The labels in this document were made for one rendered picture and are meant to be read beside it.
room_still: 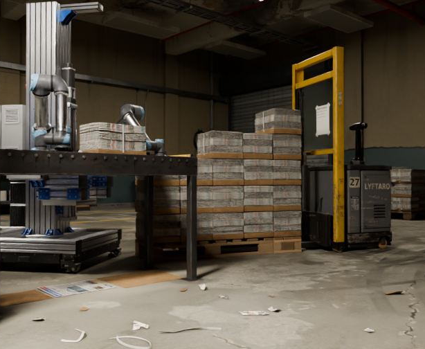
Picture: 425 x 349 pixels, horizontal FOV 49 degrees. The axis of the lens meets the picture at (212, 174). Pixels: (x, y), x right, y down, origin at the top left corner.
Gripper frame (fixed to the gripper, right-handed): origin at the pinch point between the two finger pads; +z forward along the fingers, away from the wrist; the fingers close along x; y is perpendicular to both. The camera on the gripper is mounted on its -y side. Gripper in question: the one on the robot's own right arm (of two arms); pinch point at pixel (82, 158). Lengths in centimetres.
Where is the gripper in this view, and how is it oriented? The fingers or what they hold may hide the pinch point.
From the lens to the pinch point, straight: 340.7
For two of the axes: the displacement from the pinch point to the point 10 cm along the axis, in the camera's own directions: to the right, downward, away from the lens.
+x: -6.6, 0.4, 7.5
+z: 7.5, 0.1, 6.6
